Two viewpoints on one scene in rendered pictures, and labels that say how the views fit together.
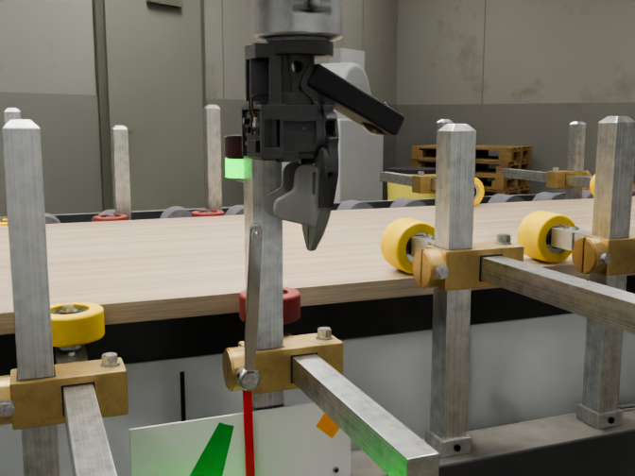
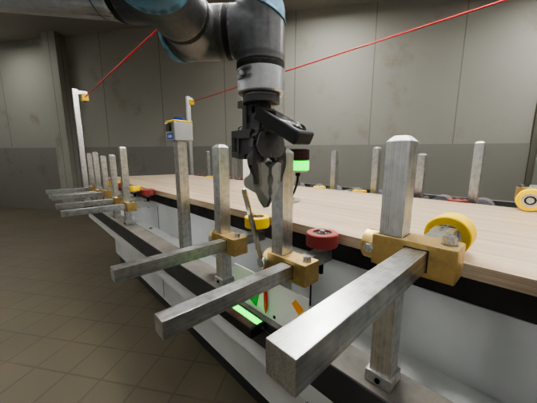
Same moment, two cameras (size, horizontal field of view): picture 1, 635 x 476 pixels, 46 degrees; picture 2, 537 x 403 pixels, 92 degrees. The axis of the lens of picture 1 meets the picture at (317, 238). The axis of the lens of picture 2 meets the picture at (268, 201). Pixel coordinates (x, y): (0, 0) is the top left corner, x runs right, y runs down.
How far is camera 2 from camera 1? 75 cm
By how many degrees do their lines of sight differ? 66
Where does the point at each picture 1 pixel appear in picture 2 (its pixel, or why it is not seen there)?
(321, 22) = (245, 82)
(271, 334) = (277, 247)
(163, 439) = (241, 273)
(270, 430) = (274, 292)
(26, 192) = (216, 169)
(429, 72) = not seen: outside the picture
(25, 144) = (216, 153)
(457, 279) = (381, 257)
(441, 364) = not seen: hidden behind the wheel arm
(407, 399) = (441, 342)
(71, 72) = (514, 132)
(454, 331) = not seen: hidden behind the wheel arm
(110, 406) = (229, 251)
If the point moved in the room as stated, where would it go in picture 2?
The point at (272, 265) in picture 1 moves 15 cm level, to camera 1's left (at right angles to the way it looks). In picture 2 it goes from (278, 213) to (256, 203)
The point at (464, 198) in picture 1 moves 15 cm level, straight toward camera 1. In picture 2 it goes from (395, 196) to (301, 199)
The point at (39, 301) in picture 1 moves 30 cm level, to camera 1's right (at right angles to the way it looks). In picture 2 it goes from (218, 207) to (250, 234)
